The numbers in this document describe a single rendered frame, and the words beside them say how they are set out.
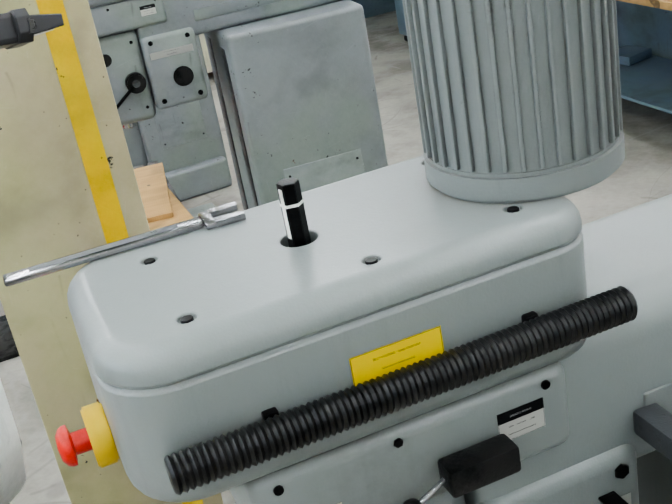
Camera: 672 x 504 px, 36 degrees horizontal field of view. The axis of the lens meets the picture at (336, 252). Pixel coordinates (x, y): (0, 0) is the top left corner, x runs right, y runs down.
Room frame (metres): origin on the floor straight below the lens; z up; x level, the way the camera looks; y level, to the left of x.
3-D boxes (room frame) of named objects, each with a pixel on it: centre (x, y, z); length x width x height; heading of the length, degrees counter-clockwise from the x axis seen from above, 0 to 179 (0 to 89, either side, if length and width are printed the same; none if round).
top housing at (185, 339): (0.90, 0.02, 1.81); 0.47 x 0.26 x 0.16; 108
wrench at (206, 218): (0.95, 0.21, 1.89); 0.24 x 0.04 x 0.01; 107
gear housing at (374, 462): (0.91, -0.01, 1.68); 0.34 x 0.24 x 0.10; 108
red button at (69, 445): (0.82, 0.27, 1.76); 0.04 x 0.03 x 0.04; 18
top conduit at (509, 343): (0.77, -0.05, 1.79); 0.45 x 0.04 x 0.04; 108
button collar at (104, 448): (0.83, 0.25, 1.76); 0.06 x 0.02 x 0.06; 18
